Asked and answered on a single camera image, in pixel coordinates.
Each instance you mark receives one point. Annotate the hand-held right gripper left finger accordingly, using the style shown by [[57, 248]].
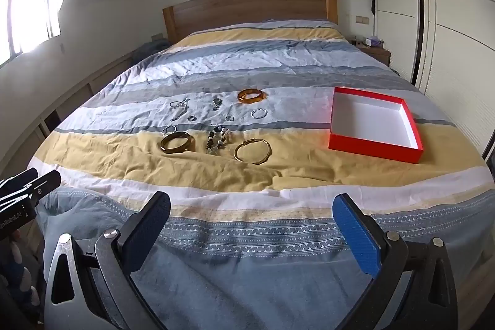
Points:
[[149, 216]]

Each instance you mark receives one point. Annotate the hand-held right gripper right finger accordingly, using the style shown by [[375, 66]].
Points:
[[355, 233]]

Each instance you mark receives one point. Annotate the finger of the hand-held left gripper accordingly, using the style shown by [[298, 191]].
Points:
[[42, 187], [17, 183]]

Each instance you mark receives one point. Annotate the dark wide bangle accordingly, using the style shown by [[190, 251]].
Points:
[[167, 149]]

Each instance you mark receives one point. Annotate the thin metal bangle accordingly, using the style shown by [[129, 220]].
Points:
[[247, 161]]

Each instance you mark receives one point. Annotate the red shallow cardboard box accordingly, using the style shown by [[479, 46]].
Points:
[[371, 117]]

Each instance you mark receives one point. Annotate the amber resin bangle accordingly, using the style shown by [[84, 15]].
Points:
[[243, 95]]

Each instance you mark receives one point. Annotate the blue-grey cloth pile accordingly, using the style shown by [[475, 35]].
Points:
[[149, 49]]

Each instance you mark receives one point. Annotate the window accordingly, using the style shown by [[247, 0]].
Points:
[[27, 13]]

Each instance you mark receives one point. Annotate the wooden nightstand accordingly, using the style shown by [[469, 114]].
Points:
[[377, 53]]

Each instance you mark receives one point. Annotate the purple tissue box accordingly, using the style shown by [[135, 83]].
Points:
[[374, 42]]

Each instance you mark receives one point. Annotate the bed with striped duvet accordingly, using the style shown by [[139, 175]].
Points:
[[270, 59]]

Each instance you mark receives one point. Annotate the wooden bed headboard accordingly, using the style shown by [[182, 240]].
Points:
[[247, 5]]

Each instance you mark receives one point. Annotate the white sliding wardrobe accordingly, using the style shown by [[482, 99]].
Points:
[[444, 5]]

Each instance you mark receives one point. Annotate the low wall cabinet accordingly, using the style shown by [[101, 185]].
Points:
[[58, 98]]

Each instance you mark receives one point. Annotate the wall socket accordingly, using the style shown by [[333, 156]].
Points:
[[156, 36]]

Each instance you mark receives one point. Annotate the wall light switch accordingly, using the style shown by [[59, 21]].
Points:
[[362, 19]]

